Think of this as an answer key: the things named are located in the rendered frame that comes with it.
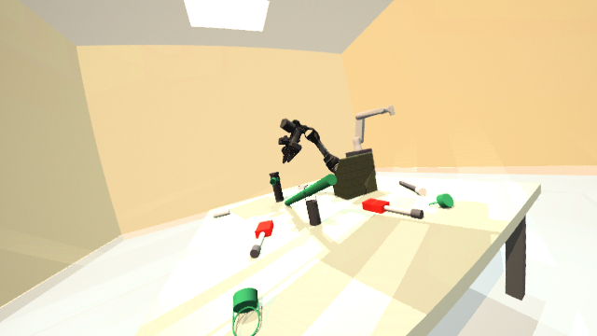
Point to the green cylindrical tube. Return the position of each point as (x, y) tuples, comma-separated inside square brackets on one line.
[(321, 184)]

